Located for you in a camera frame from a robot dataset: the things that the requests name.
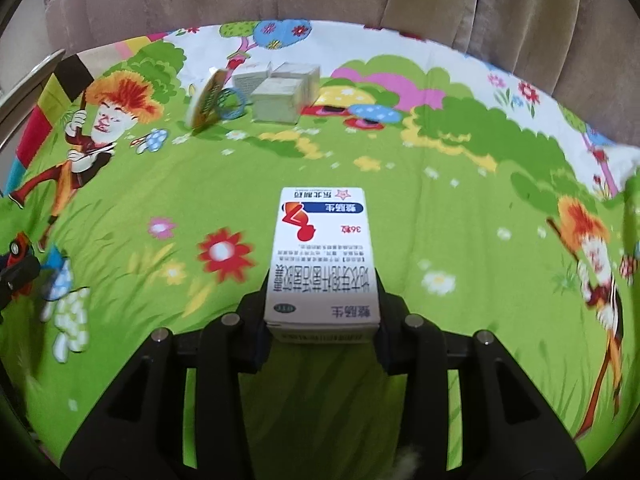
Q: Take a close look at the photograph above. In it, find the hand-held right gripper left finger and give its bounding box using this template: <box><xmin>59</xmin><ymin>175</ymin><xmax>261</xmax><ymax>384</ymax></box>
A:
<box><xmin>59</xmin><ymin>277</ymin><xmax>275</xmax><ymax>480</ymax></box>

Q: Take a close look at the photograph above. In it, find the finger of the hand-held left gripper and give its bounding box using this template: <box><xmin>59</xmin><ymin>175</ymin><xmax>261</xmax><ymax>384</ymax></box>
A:
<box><xmin>0</xmin><ymin>254</ymin><xmax>42</xmax><ymax>311</ymax></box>

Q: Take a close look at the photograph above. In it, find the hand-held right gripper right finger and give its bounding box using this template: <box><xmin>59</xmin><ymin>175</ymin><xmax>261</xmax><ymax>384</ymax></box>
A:
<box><xmin>371</xmin><ymin>271</ymin><xmax>587</xmax><ymax>480</ymax></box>

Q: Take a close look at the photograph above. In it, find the white red-label medicine box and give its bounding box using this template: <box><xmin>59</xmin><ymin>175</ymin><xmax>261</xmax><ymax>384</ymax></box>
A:
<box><xmin>263</xmin><ymin>187</ymin><xmax>382</xmax><ymax>346</ymax></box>

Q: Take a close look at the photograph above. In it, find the green cartoon printed bedsheet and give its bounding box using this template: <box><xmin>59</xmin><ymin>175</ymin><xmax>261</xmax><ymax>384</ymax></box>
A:
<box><xmin>0</xmin><ymin>19</ymin><xmax>640</xmax><ymax>467</ymax></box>

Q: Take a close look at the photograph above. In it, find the white furniture edge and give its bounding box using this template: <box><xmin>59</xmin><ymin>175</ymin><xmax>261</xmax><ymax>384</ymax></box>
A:
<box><xmin>0</xmin><ymin>49</ymin><xmax>67</xmax><ymax>133</ymax></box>

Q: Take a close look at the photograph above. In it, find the blue plastic ring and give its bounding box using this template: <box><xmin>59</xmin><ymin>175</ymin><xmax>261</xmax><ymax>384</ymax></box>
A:
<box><xmin>217</xmin><ymin>87</ymin><xmax>249</xmax><ymax>122</ymax></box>

